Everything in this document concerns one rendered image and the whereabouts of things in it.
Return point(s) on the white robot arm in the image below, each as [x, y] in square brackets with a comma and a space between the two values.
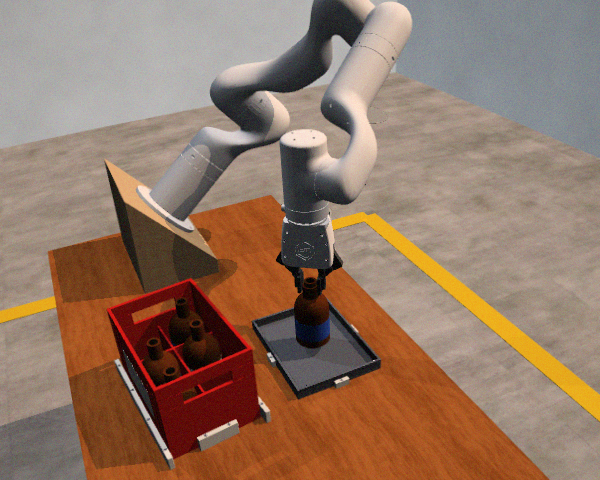
[311, 178]

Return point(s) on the red crate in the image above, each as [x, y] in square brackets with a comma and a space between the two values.
[181, 422]

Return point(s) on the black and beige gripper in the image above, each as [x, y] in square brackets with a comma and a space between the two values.
[309, 246]

